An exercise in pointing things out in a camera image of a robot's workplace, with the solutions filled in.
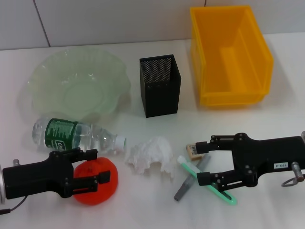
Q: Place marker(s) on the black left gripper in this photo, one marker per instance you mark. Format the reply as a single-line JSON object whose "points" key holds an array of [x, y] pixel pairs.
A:
{"points": [[28, 179]]}

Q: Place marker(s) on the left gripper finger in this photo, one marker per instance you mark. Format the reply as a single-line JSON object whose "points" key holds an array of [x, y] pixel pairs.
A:
{"points": [[104, 177]]}

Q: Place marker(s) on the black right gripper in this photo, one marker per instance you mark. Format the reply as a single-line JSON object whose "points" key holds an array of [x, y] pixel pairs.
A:
{"points": [[262, 152]]}

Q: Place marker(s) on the red-orange orange fruit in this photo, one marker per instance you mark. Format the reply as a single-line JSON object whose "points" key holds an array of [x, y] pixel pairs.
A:
{"points": [[107, 164]]}

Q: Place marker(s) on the clear green-label water bottle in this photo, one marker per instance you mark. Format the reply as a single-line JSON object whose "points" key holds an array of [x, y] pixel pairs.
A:
{"points": [[59, 133]]}

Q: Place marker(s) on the white paper ball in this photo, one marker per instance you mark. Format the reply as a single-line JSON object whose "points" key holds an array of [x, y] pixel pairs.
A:
{"points": [[152, 152]]}

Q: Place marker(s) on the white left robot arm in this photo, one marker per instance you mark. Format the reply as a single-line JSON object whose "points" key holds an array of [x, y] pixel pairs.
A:
{"points": [[2, 186]]}

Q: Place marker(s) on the beige eraser with barcode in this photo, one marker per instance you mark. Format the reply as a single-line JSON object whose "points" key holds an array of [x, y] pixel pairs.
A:
{"points": [[194, 156]]}

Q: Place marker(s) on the grey marker pen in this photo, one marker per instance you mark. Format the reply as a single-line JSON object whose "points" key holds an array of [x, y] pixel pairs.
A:
{"points": [[183, 190]]}

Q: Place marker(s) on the pale green glass fruit plate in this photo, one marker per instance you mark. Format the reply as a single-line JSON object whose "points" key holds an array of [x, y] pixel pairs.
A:
{"points": [[78, 90]]}

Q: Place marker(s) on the black mesh pen holder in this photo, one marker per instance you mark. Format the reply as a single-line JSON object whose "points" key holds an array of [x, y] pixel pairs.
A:
{"points": [[162, 100]]}

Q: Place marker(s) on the yellow plastic bin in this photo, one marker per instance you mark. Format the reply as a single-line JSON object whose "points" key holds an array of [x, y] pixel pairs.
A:
{"points": [[214, 59]]}

